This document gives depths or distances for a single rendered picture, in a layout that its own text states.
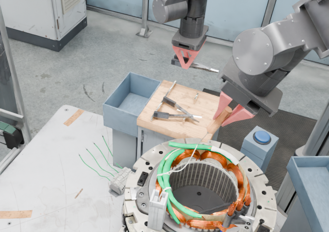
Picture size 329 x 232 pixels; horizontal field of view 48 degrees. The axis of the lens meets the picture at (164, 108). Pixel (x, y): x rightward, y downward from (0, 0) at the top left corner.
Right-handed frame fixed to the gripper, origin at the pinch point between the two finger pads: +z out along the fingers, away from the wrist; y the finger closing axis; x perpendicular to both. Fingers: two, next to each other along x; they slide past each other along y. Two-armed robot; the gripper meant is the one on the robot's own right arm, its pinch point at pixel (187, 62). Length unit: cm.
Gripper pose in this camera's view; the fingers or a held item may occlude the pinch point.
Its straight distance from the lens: 98.1
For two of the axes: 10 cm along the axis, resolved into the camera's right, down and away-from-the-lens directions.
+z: -0.6, 7.4, 6.7
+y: -3.7, 6.1, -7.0
